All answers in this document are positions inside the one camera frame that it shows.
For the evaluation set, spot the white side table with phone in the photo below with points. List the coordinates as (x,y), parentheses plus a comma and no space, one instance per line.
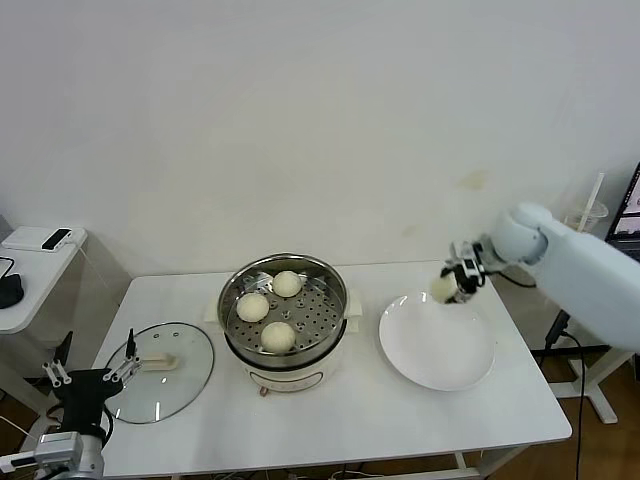
(40,280)

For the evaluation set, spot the black computer mouse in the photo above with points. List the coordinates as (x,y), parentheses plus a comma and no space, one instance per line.
(10,292)

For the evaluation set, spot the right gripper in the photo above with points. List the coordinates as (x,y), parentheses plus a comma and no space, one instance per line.
(470,262)

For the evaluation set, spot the white side table with laptop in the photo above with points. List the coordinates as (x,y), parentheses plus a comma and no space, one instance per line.
(606,411)

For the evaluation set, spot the black smartphone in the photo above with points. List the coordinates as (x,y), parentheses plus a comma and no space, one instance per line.
(56,239)

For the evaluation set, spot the white steamed baozi bun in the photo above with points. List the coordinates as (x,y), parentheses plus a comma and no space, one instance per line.
(287,284)
(442,290)
(278,336)
(251,307)

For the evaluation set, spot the white electric cooker pot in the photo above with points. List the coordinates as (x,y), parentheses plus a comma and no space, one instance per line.
(285,376)

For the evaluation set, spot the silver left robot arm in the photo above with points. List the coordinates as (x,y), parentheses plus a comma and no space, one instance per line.
(65,452)

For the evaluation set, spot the white drinking straw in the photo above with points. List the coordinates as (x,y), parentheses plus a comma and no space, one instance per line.
(596,192)

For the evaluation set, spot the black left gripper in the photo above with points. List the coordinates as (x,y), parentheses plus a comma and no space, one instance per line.
(85,392)

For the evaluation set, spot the white round plate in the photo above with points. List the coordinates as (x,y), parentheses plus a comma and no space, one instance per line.
(435,345)

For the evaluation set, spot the dark open laptop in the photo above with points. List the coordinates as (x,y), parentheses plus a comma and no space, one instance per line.
(631,210)

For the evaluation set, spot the flat white box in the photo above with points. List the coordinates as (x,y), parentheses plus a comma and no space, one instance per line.
(25,238)

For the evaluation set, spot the stainless steel steamer basket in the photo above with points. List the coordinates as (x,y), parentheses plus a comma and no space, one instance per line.
(315,320)

